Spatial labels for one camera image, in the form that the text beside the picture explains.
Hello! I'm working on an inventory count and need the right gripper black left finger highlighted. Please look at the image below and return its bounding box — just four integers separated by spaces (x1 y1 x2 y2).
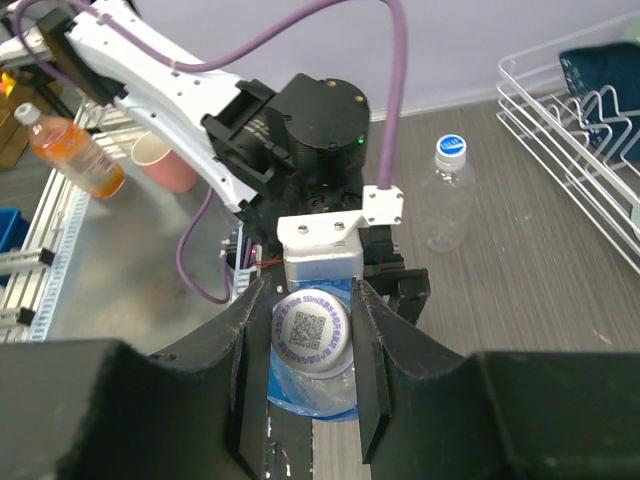
1 277 272 479

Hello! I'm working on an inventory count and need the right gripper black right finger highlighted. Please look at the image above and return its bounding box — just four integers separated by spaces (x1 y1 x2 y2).
351 281 639 479

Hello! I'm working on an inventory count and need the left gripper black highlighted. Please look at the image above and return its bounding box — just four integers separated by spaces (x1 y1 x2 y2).
259 226 431 325

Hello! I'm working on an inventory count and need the clear unlabelled plastic bottle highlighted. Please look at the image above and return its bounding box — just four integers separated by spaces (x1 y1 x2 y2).
422 145 476 252

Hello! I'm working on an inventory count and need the blue labelled plastic bottle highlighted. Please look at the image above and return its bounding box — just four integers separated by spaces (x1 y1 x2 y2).
268 279 358 422

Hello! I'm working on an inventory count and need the plain white bottle cap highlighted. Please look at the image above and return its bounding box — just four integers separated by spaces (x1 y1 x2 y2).
271 288 353 379

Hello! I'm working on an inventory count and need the blue pocari sweat cap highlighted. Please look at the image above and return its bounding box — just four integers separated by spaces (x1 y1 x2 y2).
435 134 467 171

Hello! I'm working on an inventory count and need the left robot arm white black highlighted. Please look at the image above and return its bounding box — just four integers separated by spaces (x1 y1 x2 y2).
37 1 408 290

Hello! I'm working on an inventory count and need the orange drink bottle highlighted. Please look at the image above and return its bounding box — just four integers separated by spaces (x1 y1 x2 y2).
14 102 126 199

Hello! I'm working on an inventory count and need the mint green bowl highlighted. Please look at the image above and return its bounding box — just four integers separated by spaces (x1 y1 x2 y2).
630 204 640 231

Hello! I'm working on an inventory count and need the pink cup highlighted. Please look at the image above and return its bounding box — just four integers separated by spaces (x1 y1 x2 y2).
131 132 199 193

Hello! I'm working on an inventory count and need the dark blue plate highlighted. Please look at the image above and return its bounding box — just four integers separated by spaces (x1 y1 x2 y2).
559 41 639 163

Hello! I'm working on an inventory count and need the mint green plate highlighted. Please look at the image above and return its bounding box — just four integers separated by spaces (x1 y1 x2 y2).
624 17 640 44

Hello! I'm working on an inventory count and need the slotted cable duct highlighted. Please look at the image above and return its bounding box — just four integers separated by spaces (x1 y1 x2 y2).
26 189 90 342

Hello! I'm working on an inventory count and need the white wire dish rack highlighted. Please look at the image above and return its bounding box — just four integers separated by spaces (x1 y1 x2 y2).
497 11 639 270

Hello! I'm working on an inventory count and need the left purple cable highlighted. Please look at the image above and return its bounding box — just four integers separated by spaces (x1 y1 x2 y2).
12 0 409 306

